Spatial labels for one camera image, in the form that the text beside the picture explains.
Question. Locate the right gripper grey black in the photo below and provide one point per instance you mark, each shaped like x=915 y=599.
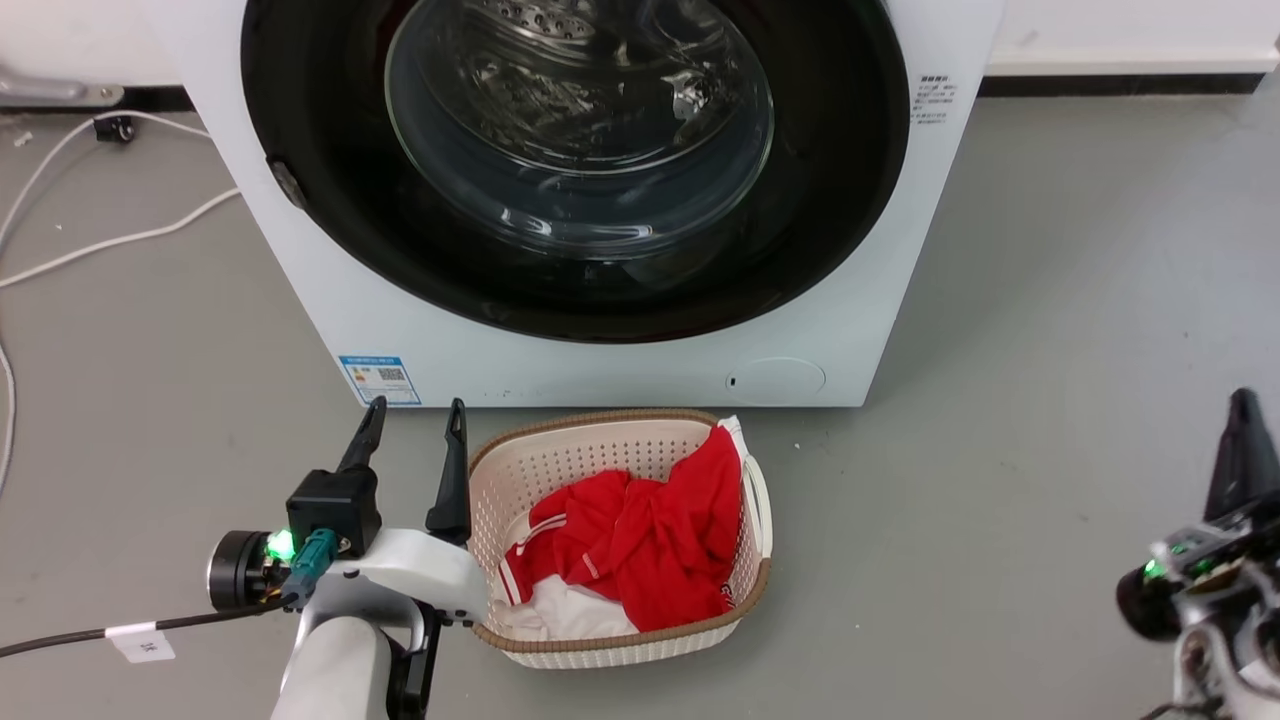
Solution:
x=1235 y=560

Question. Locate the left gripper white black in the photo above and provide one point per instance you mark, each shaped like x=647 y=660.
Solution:
x=420 y=575

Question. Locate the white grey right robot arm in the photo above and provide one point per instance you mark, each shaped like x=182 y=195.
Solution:
x=1225 y=670

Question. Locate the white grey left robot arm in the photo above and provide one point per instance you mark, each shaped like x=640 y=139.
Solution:
x=335 y=665

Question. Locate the white front-load washing machine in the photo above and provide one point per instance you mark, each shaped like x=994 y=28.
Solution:
x=600 y=372

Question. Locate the black round glass washer door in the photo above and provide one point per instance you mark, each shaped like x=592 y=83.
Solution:
x=330 y=110

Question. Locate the blue energy label sticker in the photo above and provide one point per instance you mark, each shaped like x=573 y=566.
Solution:
x=380 y=379

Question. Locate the cream perforated laundry basket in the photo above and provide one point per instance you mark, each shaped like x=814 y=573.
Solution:
x=570 y=458

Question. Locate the black cylinder on right wrist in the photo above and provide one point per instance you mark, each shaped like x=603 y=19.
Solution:
x=1146 y=603

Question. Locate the black cylinder on wrist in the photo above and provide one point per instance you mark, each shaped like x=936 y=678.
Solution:
x=1146 y=603
x=236 y=570

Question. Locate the black cylinder on left wrist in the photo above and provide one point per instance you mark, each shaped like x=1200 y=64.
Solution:
x=236 y=570

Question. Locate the red garment with white stripes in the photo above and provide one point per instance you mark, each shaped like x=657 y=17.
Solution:
x=650 y=540

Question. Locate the round white filter cover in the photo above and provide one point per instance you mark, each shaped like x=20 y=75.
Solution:
x=778 y=381

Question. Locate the black baseboard strip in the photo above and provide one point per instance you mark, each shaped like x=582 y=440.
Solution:
x=1120 y=84

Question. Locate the small black plug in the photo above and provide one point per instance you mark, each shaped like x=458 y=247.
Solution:
x=115 y=129

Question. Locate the small printed text sticker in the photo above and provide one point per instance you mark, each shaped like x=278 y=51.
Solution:
x=933 y=98

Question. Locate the grey metal bracket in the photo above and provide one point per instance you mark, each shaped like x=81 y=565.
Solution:
x=50 y=88

